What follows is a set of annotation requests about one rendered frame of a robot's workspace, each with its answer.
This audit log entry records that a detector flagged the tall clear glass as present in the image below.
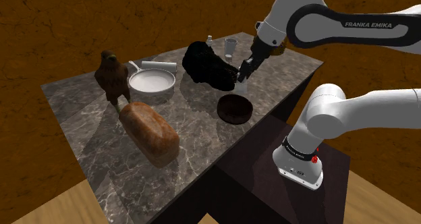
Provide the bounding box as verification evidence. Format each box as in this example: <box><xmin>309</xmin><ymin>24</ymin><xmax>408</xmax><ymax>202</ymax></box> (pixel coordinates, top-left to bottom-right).
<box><xmin>224</xmin><ymin>38</ymin><xmax>239</xmax><ymax>63</ymax></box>

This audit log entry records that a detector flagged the black lumpy object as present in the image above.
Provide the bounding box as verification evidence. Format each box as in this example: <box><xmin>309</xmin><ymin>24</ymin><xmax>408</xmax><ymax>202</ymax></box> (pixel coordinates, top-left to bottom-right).
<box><xmin>181</xmin><ymin>40</ymin><xmax>240</xmax><ymax>92</ymax></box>

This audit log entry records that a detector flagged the dark brown bowl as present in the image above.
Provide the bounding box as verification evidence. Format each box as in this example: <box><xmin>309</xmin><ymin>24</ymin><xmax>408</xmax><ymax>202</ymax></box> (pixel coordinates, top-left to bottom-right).
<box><xmin>217</xmin><ymin>94</ymin><xmax>254</xmax><ymax>125</ymax></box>

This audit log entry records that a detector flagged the marble top table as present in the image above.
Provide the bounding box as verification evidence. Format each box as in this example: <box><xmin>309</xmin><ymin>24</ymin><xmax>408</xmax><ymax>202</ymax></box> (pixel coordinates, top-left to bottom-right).
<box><xmin>40</xmin><ymin>32</ymin><xmax>324</xmax><ymax>224</ymax></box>

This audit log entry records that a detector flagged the white frying pan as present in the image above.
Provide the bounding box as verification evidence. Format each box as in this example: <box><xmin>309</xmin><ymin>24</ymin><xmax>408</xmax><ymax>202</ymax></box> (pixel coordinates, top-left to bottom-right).
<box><xmin>127</xmin><ymin>60</ymin><xmax>177</xmax><ymax>96</ymax></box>

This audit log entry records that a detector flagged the dark robot stand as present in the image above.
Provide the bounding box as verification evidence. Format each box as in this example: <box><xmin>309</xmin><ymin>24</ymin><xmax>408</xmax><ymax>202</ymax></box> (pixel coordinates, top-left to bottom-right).
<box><xmin>203</xmin><ymin>113</ymin><xmax>352</xmax><ymax>224</ymax></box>

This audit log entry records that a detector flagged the brown bread loaf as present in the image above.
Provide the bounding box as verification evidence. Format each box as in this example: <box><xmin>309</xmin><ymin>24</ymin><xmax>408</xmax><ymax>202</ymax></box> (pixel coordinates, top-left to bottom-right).
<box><xmin>118</xmin><ymin>101</ymin><xmax>181</xmax><ymax>169</ymax></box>

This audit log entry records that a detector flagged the brown eagle figure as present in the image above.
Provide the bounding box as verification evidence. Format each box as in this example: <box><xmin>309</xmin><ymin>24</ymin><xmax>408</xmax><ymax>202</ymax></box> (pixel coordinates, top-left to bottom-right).
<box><xmin>94</xmin><ymin>49</ymin><xmax>132</xmax><ymax>114</ymax></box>

